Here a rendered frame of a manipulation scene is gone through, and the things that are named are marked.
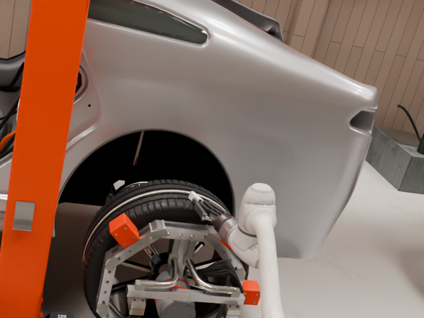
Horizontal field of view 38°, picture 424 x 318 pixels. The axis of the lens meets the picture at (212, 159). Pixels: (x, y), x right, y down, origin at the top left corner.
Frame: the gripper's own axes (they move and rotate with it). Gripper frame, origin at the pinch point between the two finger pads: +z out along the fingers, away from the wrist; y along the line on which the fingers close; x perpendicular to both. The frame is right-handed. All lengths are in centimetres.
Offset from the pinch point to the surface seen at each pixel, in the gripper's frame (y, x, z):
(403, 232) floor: 347, -99, 89
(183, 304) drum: -11.4, -29.2, -23.6
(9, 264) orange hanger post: -62, -31, 12
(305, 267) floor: 200, -108, 74
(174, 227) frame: -11.2, -8.1, -5.9
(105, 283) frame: -28.9, -35.1, 0.6
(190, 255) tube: -4.3, -17.5, -11.5
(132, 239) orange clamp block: -24.7, -15.0, -1.3
